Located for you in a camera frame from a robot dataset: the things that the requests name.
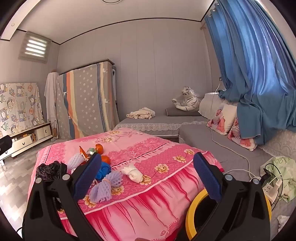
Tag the white lace sofa cover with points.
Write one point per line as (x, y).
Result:
(282, 143)

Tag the cream crumpled cloth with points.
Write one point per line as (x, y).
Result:
(142, 113)

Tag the grey window blind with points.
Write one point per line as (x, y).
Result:
(34, 46)

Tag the blue plastic bag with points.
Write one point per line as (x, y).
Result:
(105, 170)

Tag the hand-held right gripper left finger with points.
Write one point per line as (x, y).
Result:
(89, 177)

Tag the white hanging garment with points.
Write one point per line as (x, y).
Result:
(50, 92)

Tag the wardrobe with dark top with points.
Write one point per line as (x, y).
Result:
(113, 81)

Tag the black plastic bag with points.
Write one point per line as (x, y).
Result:
(49, 170)

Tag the white charger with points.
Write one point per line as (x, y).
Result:
(278, 183)

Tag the purple foam fruit net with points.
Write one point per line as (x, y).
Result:
(101, 190)

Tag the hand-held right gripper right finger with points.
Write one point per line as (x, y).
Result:
(207, 179)

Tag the black charger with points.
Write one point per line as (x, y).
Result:
(267, 173)

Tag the light green cloth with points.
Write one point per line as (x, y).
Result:
(286, 166)

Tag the white lace-covered cushion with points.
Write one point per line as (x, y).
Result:
(210, 103)

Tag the white cloth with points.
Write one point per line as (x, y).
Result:
(283, 221)

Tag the cartoon printed sheet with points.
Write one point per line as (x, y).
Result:
(20, 106)

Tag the white wooden tv cabinet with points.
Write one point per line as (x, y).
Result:
(23, 142)

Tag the green silver snack wrapper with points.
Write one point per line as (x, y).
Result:
(92, 151)

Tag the yellow-rimmed trash bin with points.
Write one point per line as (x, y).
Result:
(190, 213)

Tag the grey pillow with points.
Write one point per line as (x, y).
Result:
(175, 112)

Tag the pink floral blanket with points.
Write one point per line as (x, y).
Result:
(148, 148)

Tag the orange snack wrapper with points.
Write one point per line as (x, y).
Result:
(82, 151)

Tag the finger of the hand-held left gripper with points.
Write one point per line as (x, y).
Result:
(5, 144)

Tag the white cartoon print pillow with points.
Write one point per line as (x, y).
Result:
(222, 120)

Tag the white power strip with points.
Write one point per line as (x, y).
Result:
(268, 188)

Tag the blue curtain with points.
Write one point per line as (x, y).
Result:
(249, 69)

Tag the white tiger plush toy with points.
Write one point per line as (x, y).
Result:
(188, 102)

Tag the white knotted tissue wad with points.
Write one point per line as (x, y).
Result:
(134, 175)

